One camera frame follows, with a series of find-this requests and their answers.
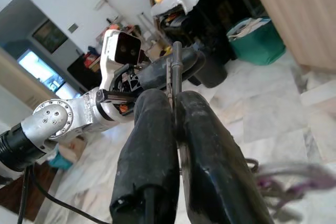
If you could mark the bright glass window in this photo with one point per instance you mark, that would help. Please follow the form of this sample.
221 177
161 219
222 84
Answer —
36 69

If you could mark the light wooden cabinet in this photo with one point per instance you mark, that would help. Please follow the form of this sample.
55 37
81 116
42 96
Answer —
302 19

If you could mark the black waste bin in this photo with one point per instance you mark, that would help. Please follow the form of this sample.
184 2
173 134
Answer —
215 74

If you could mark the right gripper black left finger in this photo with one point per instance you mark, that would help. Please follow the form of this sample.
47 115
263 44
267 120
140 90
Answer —
147 155

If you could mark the green storage bin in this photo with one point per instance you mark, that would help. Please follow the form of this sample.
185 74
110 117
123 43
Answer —
257 48

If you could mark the dark framed picture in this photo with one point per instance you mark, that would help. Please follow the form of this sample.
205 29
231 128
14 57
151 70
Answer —
50 36

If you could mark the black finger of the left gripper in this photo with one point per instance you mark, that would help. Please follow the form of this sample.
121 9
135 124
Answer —
193 62
155 77

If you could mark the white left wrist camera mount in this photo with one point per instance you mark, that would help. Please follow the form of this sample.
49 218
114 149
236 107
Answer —
107 58

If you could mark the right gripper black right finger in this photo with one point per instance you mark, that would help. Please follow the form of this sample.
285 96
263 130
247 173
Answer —
210 169

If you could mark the black side cabinet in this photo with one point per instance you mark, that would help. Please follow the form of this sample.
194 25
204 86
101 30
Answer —
78 74

